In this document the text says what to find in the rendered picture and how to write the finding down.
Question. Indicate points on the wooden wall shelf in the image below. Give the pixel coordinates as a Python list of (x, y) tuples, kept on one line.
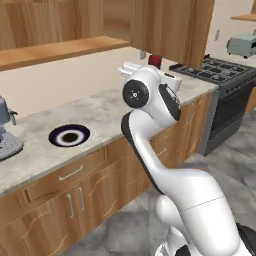
[(245, 17)]

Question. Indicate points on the white wall socket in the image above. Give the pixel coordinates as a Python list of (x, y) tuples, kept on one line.
[(217, 35)]

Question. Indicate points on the grey stand mixer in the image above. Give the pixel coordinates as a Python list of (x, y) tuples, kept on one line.
[(8, 145)]

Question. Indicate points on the dark red cup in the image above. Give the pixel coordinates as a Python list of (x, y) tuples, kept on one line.
[(155, 60)]

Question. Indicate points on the wooden cupboard run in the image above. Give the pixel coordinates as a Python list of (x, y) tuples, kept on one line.
[(193, 130)]

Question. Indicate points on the wooden wall cupboards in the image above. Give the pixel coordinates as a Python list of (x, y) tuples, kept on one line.
[(156, 26)]

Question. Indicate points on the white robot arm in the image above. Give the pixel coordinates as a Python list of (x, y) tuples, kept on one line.
[(196, 196)]

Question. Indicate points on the black gas stove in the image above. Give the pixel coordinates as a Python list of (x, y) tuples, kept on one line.
[(226, 90)]

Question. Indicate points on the grey toaster oven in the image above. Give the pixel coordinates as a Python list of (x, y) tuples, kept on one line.
[(242, 44)]

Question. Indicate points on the dark blue white-ringed plate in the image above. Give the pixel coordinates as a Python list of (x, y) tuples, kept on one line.
[(69, 136)]

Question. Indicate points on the wooden cupboard door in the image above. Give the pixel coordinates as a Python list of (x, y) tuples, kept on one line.
[(103, 193), (36, 226)]

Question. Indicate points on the wooden drawer front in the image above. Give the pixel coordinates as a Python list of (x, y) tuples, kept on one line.
[(50, 181)]

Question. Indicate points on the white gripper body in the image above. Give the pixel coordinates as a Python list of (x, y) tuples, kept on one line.
[(128, 68)]

